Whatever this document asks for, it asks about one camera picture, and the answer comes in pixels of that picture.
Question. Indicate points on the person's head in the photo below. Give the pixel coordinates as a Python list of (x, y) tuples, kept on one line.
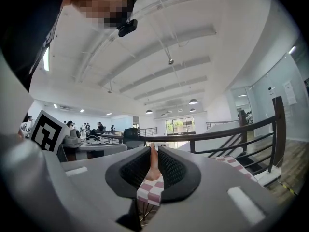
[(101, 1)]

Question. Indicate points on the white paper notice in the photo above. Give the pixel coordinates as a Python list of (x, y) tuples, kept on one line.
[(289, 93)]

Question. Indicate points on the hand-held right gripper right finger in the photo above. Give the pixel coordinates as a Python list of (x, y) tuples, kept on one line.
[(178, 178)]

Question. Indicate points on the grey and white device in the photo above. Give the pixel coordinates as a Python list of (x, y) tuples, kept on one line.
[(71, 140)]

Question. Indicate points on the black head camera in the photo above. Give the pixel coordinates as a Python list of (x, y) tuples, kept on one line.
[(128, 28)]

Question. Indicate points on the red white checkered tablecloth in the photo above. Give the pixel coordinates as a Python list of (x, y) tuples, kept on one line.
[(150, 194)]

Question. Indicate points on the person's black shirt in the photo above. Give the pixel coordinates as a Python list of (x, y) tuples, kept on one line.
[(26, 33)]

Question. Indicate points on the black office chair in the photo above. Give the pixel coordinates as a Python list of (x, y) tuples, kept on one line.
[(131, 136)]

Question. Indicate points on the white wall camera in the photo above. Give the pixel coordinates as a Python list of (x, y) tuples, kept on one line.
[(271, 91)]

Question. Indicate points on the black metal railing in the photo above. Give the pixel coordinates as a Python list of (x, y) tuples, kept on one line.
[(217, 135)]

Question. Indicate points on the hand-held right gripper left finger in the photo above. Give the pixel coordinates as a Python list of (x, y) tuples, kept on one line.
[(125, 175)]

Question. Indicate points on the large dome pendant lamp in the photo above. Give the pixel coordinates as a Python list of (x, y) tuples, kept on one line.
[(193, 102)]

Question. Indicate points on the ceiling sensor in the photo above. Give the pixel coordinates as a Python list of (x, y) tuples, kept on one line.
[(171, 62)]

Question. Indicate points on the ceiling light panel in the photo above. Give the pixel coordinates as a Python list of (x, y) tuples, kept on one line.
[(46, 59)]

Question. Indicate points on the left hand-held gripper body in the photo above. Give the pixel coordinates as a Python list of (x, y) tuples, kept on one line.
[(47, 133)]

